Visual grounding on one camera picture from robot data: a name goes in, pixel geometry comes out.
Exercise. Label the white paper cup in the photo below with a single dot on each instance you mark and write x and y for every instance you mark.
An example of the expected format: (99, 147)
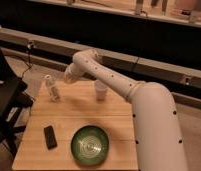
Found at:
(100, 90)

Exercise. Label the green ribbed bowl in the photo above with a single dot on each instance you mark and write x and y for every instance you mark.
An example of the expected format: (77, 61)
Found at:
(90, 145)

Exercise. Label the black rectangular phone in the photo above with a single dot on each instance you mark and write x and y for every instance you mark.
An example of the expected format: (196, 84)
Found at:
(50, 138)

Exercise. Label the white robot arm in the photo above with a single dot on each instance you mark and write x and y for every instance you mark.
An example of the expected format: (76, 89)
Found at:
(159, 142)

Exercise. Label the black chair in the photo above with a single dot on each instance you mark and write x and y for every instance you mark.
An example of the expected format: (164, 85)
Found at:
(12, 101)

